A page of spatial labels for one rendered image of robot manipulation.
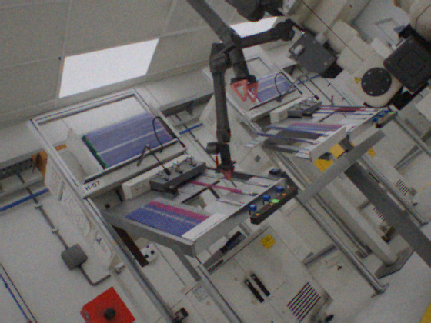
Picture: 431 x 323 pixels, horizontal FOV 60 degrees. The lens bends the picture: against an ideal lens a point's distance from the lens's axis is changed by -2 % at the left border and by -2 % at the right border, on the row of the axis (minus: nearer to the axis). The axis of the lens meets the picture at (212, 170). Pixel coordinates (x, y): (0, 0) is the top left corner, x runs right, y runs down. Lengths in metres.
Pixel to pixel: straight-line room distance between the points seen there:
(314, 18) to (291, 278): 1.30
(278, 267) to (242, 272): 0.23
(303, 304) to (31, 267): 2.25
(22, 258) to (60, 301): 0.48
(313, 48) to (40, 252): 2.78
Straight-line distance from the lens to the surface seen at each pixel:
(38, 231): 3.61
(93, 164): 2.18
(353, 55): 1.52
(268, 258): 2.10
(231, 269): 1.96
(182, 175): 2.16
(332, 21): 1.59
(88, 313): 1.50
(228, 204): 1.83
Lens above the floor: 0.56
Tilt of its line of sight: 13 degrees up
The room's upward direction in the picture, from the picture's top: 40 degrees counter-clockwise
